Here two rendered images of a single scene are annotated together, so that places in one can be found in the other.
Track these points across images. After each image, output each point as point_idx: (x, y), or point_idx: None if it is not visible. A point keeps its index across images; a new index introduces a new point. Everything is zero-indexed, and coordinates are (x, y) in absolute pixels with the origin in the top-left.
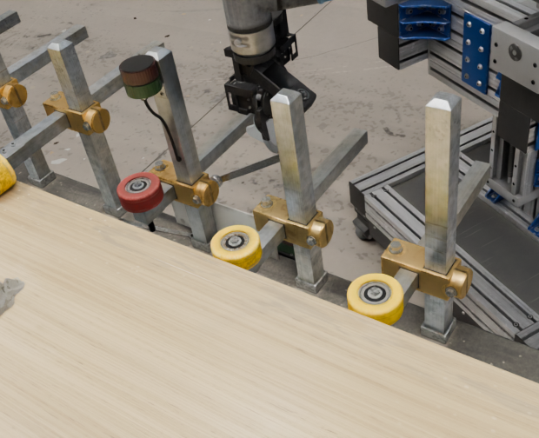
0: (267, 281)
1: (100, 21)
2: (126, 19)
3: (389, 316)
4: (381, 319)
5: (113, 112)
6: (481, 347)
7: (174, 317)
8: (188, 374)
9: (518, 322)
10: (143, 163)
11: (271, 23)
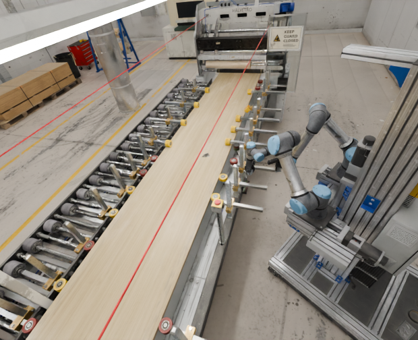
0: (215, 183)
1: (369, 129)
2: (375, 135)
3: (212, 199)
4: (211, 198)
5: (327, 152)
6: (228, 223)
7: (205, 175)
8: (196, 179)
9: (278, 255)
10: (310, 166)
11: (251, 156)
